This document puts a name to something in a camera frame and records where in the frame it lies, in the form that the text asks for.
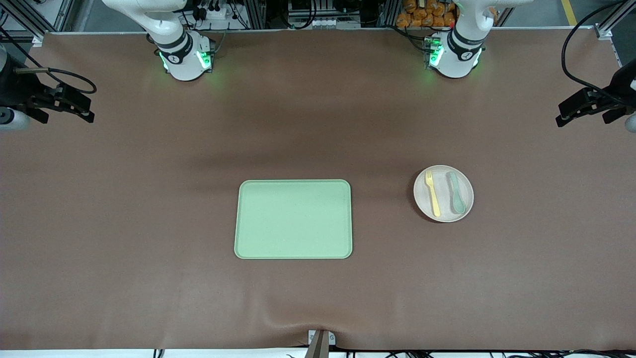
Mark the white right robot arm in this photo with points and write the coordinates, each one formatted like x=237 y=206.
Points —
x=184 y=59

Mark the orange packaged snacks pile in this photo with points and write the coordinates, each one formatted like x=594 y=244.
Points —
x=422 y=15

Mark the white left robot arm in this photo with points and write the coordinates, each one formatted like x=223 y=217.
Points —
x=457 y=54

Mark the sage green plastic spoon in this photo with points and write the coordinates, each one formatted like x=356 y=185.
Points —
x=457 y=201

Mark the brown table cover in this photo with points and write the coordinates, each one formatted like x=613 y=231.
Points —
x=149 y=199

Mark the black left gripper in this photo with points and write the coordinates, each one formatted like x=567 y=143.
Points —
x=612 y=97

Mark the round beige speckled plate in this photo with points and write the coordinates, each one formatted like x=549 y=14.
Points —
x=443 y=191

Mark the white power strip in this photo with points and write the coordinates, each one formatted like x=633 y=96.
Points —
x=216 y=12

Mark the aluminium frame profile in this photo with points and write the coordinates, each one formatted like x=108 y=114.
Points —
x=256 y=15
x=390 y=12
x=603 y=32
x=38 y=40

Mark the yellow plastic fork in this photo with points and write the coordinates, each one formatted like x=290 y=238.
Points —
x=433 y=196

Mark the light green rectangular tray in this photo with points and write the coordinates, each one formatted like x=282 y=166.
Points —
x=293 y=219

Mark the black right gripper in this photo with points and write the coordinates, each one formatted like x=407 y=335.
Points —
x=20 y=93

